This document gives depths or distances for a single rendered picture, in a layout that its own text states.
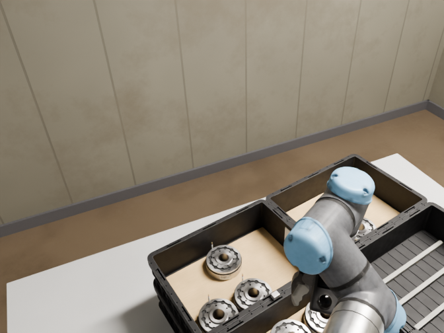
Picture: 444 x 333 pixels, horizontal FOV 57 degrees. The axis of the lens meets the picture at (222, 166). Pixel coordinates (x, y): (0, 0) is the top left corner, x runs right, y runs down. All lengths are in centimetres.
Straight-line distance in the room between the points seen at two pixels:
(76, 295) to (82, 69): 125
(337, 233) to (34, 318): 102
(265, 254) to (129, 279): 46
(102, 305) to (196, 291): 33
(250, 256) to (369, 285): 63
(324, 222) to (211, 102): 200
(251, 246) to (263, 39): 157
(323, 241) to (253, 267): 62
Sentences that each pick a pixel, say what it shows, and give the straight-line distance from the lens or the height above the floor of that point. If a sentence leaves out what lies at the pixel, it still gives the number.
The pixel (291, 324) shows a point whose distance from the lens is 110.
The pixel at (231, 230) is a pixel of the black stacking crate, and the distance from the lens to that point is 126.
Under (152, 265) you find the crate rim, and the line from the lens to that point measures 113.
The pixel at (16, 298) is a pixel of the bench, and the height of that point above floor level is 70.
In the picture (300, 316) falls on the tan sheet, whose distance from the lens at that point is 114.
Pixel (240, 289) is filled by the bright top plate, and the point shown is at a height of 86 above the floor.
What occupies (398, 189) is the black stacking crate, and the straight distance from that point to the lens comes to 142.
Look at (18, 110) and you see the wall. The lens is 237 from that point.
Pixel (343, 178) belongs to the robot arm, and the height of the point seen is 135.
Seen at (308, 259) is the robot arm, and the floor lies 130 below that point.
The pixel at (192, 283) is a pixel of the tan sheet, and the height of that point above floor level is 83.
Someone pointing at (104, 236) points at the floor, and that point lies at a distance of 256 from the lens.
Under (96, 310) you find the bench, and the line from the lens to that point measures 137.
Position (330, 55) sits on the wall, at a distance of 290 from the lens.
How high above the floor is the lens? 179
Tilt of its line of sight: 38 degrees down
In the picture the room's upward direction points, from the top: 3 degrees counter-clockwise
